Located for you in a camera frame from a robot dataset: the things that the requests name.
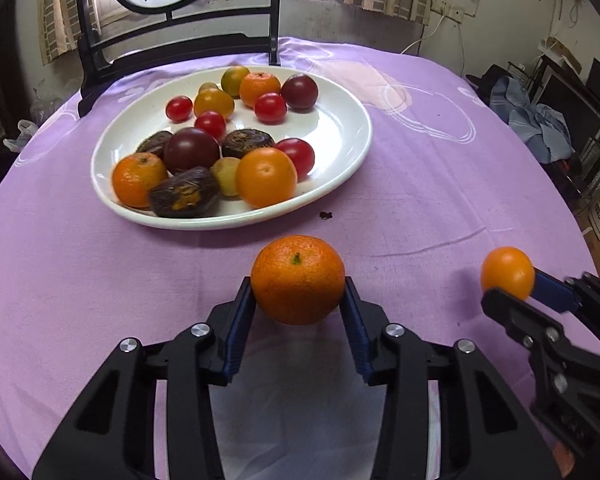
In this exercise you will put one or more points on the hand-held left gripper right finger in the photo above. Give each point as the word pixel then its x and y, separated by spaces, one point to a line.
pixel 355 335

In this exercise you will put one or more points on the computer monitor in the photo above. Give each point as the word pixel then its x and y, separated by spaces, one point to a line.
pixel 575 100

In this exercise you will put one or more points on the small yellow-green fruit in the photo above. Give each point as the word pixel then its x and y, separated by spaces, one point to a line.
pixel 225 175
pixel 207 87

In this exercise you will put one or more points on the black hat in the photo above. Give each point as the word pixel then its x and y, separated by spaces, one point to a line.
pixel 485 82

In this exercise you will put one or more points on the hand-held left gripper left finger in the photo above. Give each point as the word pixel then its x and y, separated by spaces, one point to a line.
pixel 240 330

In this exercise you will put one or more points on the white plate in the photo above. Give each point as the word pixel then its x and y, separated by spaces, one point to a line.
pixel 335 130

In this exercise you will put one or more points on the red cherry tomato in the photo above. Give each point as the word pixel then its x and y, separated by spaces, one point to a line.
pixel 270 108
pixel 210 125
pixel 297 154
pixel 179 109

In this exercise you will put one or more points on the mandarin orange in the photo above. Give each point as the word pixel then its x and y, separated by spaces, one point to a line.
pixel 297 280
pixel 260 89
pixel 137 180
pixel 266 180

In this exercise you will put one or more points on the purple tablecloth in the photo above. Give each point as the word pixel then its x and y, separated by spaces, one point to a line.
pixel 430 185

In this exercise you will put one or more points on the green-yellow tomato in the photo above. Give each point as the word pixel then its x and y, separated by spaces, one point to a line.
pixel 234 79

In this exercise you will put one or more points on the small dark red plum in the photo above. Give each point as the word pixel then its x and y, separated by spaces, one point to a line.
pixel 300 92

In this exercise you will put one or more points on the cardboard box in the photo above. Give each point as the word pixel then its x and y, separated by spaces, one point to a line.
pixel 565 55

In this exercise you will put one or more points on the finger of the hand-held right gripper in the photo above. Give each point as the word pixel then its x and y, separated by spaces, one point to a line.
pixel 515 315
pixel 552 290

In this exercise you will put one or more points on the blue clothes pile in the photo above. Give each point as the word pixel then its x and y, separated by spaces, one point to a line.
pixel 540 120

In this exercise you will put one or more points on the small black stem piece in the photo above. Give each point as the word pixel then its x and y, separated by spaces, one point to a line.
pixel 325 215

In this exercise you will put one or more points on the white wall outlet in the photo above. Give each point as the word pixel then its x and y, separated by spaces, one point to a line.
pixel 450 10

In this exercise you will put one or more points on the white plastic bag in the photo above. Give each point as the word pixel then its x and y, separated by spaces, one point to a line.
pixel 21 135

